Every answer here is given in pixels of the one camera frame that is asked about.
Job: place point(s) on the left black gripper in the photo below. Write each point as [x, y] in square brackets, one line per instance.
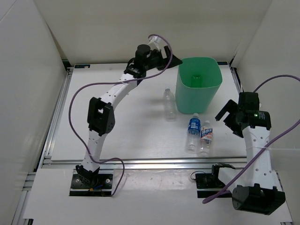
[167, 62]

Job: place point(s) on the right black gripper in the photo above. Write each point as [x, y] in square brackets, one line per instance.
[231, 107]

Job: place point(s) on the orange white label bottle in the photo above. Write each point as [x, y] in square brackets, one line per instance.
[206, 136]

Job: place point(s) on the green plastic bottle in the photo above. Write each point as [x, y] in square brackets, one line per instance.
[196, 81]

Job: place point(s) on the clear bottle white cap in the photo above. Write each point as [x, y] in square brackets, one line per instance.
[169, 105]

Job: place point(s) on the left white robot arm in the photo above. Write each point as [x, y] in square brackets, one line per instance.
[101, 119]

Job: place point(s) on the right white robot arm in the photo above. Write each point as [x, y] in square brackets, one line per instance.
[255, 188]

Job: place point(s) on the green plastic bin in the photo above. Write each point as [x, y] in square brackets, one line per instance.
[192, 100]

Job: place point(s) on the blue label plastic bottle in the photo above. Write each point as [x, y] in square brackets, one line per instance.
[193, 133]

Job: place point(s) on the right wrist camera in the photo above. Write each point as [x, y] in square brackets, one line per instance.
[248, 101]

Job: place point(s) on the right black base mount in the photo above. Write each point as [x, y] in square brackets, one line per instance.
[208, 184]

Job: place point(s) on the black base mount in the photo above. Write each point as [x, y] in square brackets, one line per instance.
[89, 183]
[208, 184]

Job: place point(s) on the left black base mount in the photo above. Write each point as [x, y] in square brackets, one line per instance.
[89, 183]

